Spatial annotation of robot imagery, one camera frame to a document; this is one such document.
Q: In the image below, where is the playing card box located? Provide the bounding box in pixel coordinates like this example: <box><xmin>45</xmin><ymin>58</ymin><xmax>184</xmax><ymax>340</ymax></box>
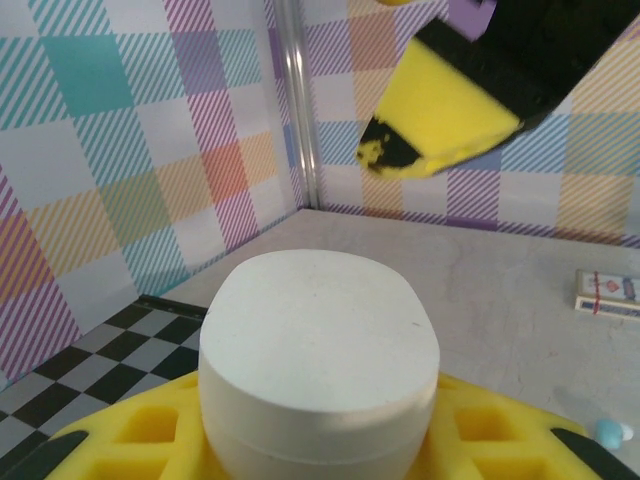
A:
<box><xmin>569</xmin><ymin>268</ymin><xmax>640</xmax><ymax>321</ymax></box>

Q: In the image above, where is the light blue wireless earbud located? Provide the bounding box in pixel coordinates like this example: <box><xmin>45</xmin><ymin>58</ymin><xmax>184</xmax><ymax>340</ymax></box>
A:
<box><xmin>593</xmin><ymin>418</ymin><xmax>635</xmax><ymax>449</ymax></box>

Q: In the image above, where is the white earbud charging case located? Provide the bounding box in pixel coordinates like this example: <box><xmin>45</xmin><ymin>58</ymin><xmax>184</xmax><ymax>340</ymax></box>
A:
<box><xmin>198</xmin><ymin>249</ymin><xmax>442</xmax><ymax>480</ymax></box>

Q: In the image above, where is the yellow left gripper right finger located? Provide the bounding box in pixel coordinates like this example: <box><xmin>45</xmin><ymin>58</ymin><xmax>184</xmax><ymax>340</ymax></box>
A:
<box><xmin>414</xmin><ymin>372</ymin><xmax>640</xmax><ymax>480</ymax></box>

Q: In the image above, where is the black grey folding chessboard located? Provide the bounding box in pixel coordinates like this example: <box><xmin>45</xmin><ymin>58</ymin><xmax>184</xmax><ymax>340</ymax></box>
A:
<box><xmin>0</xmin><ymin>294</ymin><xmax>209</xmax><ymax>436</ymax></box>

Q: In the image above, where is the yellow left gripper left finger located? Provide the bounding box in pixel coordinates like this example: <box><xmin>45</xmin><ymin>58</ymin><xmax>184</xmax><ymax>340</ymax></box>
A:
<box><xmin>0</xmin><ymin>372</ymin><xmax>224</xmax><ymax>480</ymax></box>

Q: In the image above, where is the aluminium frame post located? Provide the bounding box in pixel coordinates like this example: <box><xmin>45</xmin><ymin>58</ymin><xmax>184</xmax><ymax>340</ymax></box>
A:
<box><xmin>274</xmin><ymin>0</ymin><xmax>324</xmax><ymax>211</ymax></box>

